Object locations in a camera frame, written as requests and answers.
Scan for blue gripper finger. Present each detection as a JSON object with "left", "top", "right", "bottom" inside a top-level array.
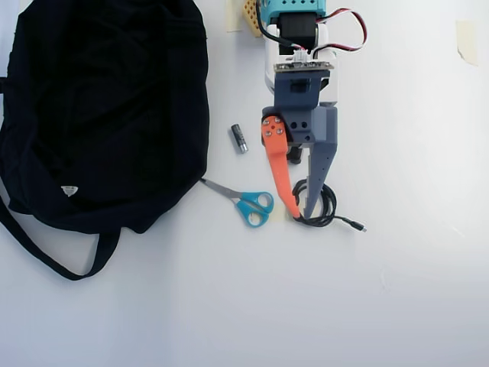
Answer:
[{"left": 304, "top": 142, "right": 338, "bottom": 219}]

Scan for black fabric bag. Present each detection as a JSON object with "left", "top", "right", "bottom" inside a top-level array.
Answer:
[{"left": 0, "top": 0, "right": 210, "bottom": 282}]

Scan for black AA battery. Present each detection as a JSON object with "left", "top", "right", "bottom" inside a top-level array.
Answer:
[{"left": 230, "top": 123, "right": 249, "bottom": 155}]

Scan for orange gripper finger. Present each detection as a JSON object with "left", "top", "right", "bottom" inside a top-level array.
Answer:
[{"left": 261, "top": 114, "right": 303, "bottom": 220}]

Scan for beige masking tape strip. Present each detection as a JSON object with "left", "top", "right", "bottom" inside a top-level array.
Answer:
[
  {"left": 226, "top": 0, "right": 246, "bottom": 34},
  {"left": 271, "top": 201, "right": 293, "bottom": 223},
  {"left": 455, "top": 20, "right": 479, "bottom": 67}
]

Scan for blue-grey gripper body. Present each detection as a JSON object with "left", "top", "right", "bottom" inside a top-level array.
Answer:
[{"left": 261, "top": 70, "right": 339, "bottom": 152}]

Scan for red white black servo wires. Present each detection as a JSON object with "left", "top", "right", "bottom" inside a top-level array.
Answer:
[{"left": 256, "top": 6, "right": 368, "bottom": 59}]

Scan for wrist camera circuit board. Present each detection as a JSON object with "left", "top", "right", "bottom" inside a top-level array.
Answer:
[{"left": 274, "top": 60, "right": 335, "bottom": 73}]

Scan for black braided USB cable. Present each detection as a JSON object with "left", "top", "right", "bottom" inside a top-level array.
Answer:
[{"left": 292, "top": 177, "right": 368, "bottom": 233}]

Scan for blue-handled scissors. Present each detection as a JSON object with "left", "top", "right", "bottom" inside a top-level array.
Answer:
[{"left": 200, "top": 177, "right": 275, "bottom": 229}]

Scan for yellow perforated block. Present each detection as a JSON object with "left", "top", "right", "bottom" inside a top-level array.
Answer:
[{"left": 243, "top": 0, "right": 264, "bottom": 38}]

